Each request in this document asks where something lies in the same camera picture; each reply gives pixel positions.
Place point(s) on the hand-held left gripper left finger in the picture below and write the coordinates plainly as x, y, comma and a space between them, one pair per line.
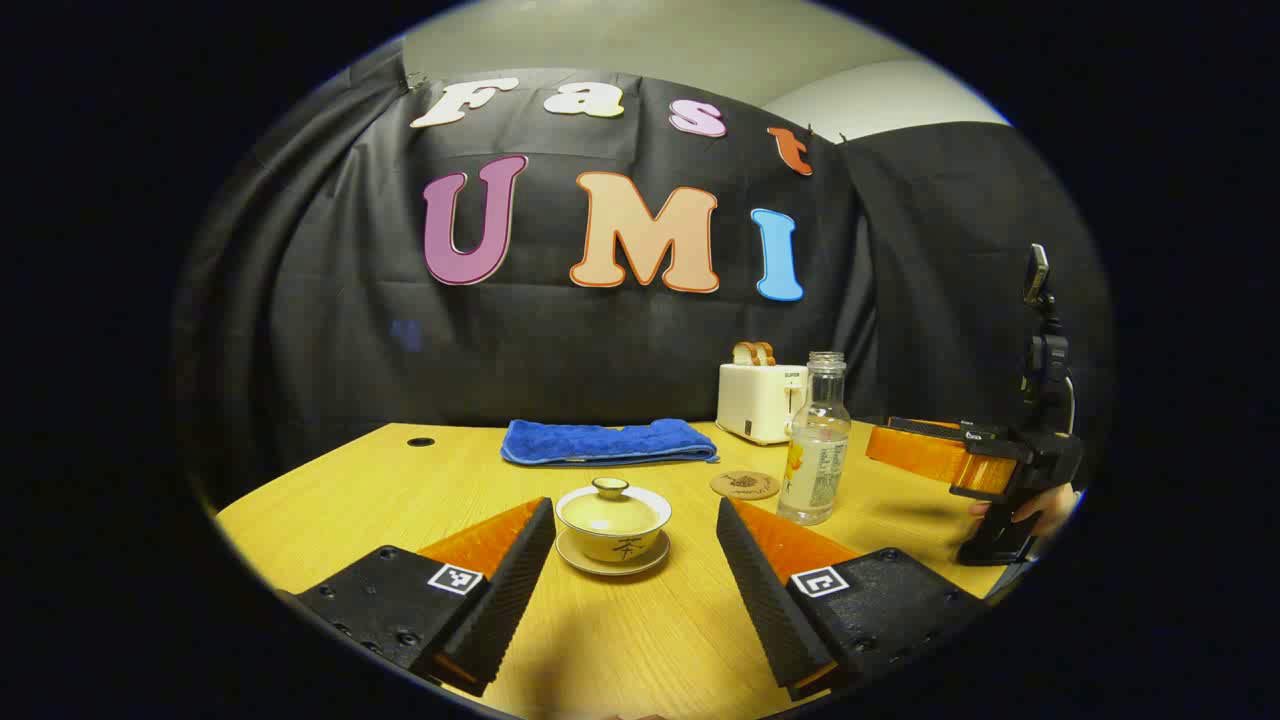
505, 590

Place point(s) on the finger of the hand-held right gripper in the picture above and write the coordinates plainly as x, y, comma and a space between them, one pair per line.
930, 426
925, 455

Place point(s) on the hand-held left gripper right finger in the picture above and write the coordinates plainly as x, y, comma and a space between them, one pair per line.
765, 590

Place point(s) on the round wooden coaster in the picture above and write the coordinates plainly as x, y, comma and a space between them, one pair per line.
742, 486

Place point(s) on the clear plastic water bottle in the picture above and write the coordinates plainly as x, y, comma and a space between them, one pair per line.
815, 470

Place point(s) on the cream ceramic teacup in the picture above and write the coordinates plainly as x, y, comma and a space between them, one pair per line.
615, 548

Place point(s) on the cream ceramic saucer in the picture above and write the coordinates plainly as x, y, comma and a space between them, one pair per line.
585, 562

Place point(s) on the folded blue towel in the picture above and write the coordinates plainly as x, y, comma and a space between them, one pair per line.
600, 442

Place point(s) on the cream toaster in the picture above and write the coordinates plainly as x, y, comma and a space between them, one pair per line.
755, 400

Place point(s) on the toast bread slice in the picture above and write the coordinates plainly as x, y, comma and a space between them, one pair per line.
766, 353
743, 353

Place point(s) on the black backdrop cloth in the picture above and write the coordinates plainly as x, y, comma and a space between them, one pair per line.
600, 350

